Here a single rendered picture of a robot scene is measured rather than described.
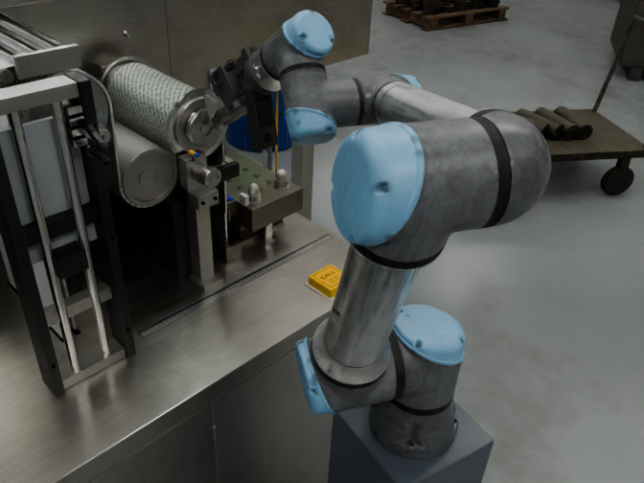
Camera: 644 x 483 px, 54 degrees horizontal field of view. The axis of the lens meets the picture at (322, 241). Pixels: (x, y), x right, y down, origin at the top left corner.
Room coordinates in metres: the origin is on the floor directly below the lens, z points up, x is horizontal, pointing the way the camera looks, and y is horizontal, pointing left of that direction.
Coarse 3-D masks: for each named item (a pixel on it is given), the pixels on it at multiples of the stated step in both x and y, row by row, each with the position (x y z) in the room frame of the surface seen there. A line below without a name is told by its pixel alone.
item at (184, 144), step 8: (192, 104) 1.14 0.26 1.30; (200, 104) 1.15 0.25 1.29; (184, 112) 1.13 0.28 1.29; (176, 120) 1.12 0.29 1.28; (184, 120) 1.13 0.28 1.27; (176, 128) 1.11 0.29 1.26; (184, 128) 1.13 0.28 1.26; (176, 136) 1.11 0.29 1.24; (184, 136) 1.12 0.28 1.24; (184, 144) 1.12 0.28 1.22; (192, 144) 1.14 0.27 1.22
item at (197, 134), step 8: (192, 112) 1.14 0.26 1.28; (200, 112) 1.14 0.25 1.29; (192, 120) 1.12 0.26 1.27; (200, 120) 1.14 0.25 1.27; (208, 120) 1.15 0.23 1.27; (192, 128) 1.12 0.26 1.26; (200, 128) 1.14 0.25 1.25; (208, 128) 1.15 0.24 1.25; (216, 128) 1.16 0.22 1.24; (192, 136) 1.12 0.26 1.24; (200, 136) 1.13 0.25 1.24; (208, 136) 1.15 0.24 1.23; (216, 136) 1.16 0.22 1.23; (200, 144) 1.13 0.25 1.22; (208, 144) 1.15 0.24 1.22
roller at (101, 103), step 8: (96, 88) 1.02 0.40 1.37; (96, 96) 1.02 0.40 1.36; (104, 96) 1.03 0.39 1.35; (48, 104) 0.96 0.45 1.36; (96, 104) 1.02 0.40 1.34; (104, 104) 1.03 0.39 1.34; (32, 112) 0.94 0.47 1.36; (40, 112) 0.95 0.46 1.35; (48, 112) 0.95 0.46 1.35; (104, 112) 1.03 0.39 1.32; (32, 120) 0.93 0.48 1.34
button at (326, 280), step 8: (320, 272) 1.13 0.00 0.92; (328, 272) 1.13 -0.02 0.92; (336, 272) 1.13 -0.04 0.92; (312, 280) 1.10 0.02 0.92; (320, 280) 1.10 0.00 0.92; (328, 280) 1.10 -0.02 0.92; (336, 280) 1.10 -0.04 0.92; (320, 288) 1.09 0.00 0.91; (328, 288) 1.07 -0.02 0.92; (336, 288) 1.08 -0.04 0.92; (328, 296) 1.07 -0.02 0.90
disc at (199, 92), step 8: (200, 88) 1.17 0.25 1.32; (184, 96) 1.14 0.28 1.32; (192, 96) 1.15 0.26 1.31; (200, 96) 1.16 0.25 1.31; (216, 96) 1.19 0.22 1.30; (176, 104) 1.12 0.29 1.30; (184, 104) 1.13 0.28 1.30; (176, 112) 1.12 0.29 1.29; (168, 120) 1.11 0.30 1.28; (168, 128) 1.11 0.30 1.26; (224, 128) 1.20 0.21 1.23; (168, 136) 1.10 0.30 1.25; (176, 144) 1.12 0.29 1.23; (216, 144) 1.18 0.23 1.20; (176, 152) 1.12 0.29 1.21; (184, 152) 1.13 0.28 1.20; (208, 152) 1.17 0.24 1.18
